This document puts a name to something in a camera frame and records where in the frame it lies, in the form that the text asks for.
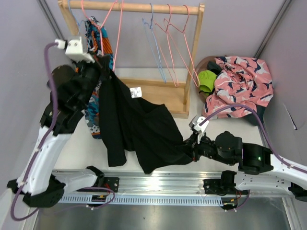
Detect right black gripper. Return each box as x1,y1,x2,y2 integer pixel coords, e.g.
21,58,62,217
176,130,235,166

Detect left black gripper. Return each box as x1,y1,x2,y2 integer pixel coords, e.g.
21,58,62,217
73,50,113,106

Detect colourful patterned shorts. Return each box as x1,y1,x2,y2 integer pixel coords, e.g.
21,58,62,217
85,16,114,139

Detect pink wire hanger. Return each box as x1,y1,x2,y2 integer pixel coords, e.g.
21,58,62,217
164,4,200,87
81,0,124,70
153,4,179,88

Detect light blue wire hanger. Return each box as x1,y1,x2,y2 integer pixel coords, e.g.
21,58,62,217
142,3,166,83

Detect black shorts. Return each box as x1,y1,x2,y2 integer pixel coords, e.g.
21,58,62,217
98,71,192,174

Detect lime green shorts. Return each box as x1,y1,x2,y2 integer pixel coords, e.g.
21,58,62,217
198,70,217,93

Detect pink shark print shorts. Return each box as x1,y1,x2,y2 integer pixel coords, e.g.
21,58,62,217
201,55,274,121

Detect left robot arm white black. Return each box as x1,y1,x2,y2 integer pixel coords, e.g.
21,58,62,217
7,55,111,208

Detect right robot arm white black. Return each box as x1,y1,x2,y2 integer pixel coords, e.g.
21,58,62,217
184,131,307,202

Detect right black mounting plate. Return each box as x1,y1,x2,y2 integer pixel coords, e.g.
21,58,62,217
202,179,226,196

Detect black mounting plate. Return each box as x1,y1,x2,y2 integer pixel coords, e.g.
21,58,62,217
95,177,120,193
202,179,226,196

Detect wooden clothes rack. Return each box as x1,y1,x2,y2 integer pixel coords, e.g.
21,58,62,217
58,0,205,119

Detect brown translucent plastic basket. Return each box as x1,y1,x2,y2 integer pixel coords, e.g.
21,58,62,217
193,55,270,113

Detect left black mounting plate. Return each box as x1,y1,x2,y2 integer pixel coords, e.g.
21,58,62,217
95,177,120,193

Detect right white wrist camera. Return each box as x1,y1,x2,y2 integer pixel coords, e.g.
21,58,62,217
189,115,209,144

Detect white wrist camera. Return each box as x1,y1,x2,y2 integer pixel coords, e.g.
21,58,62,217
55,35,94,63
189,115,209,144

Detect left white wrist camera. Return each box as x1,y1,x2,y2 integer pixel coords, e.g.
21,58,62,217
55,35,94,63

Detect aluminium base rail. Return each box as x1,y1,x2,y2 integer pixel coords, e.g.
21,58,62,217
32,170,293,194

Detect grey slotted cable duct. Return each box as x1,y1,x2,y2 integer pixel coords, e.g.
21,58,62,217
59,194,223,207

